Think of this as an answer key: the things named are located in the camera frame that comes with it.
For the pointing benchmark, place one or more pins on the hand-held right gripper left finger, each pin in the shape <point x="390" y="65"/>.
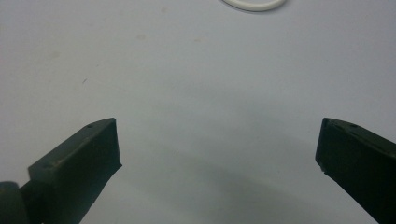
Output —
<point x="77" y="168"/>

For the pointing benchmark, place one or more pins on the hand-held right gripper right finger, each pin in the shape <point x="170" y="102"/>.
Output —
<point x="358" y="161"/>

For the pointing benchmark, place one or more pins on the white round plate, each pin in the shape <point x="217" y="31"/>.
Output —
<point x="253" y="6"/>

